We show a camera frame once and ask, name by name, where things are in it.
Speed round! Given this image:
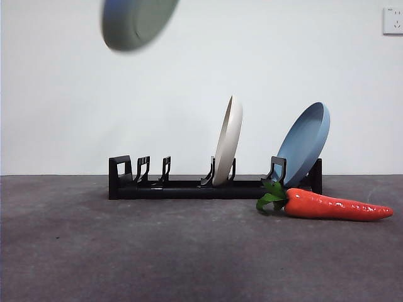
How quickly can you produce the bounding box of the orange plastic carrot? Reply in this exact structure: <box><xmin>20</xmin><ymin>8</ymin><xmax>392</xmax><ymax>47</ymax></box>
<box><xmin>256</xmin><ymin>181</ymin><xmax>394</xmax><ymax>223</ymax></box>

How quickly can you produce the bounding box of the green plate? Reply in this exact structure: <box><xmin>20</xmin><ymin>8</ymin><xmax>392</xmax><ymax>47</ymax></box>
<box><xmin>100</xmin><ymin>0</ymin><xmax>180</xmax><ymax>53</ymax></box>

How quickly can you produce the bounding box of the cream plate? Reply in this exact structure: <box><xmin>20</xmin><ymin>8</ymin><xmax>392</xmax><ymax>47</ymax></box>
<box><xmin>211</xmin><ymin>94</ymin><xmax>244</xmax><ymax>187</ymax></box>

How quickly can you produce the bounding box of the black plate rack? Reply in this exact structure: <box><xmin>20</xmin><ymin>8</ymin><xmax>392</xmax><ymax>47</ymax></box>
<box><xmin>108</xmin><ymin>154</ymin><xmax>323</xmax><ymax>201</ymax></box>

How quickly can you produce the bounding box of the blue plate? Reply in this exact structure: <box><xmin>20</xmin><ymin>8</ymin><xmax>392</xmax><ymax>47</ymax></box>
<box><xmin>275</xmin><ymin>101</ymin><xmax>331</xmax><ymax>189</ymax></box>

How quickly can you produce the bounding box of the white wall socket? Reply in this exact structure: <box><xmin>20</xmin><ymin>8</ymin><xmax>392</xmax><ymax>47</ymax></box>
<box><xmin>382</xmin><ymin>6</ymin><xmax>403</xmax><ymax>35</ymax></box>

